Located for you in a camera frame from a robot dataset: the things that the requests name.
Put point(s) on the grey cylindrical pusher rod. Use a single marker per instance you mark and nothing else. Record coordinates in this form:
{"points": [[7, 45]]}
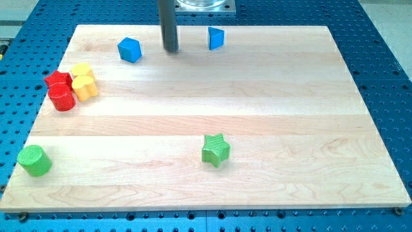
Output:
{"points": [[167, 17]]}

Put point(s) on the blue triangular prism block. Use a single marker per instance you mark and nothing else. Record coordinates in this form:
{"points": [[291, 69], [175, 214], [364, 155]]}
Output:
{"points": [[216, 37]]}

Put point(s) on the red star block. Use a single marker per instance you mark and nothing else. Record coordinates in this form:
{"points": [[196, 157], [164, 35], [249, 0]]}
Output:
{"points": [[58, 77]]}

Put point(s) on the yellow heart block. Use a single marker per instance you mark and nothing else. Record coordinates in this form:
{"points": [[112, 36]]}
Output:
{"points": [[84, 87]]}

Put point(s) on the green cylinder block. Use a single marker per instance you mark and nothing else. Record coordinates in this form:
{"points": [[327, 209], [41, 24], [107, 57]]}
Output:
{"points": [[34, 160]]}

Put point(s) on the red cylinder block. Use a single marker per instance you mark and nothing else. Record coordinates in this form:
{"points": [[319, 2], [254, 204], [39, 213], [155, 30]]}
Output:
{"points": [[61, 97]]}

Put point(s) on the green star block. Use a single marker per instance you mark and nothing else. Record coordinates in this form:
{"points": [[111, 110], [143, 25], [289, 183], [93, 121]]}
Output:
{"points": [[215, 149]]}

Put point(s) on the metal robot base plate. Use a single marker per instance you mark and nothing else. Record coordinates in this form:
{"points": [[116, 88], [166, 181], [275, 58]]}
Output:
{"points": [[205, 7]]}

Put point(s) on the blue cube block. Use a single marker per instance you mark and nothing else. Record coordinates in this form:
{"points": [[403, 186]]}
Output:
{"points": [[129, 50]]}

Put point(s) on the light wooden board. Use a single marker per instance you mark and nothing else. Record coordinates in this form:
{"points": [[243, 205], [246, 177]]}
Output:
{"points": [[299, 131]]}

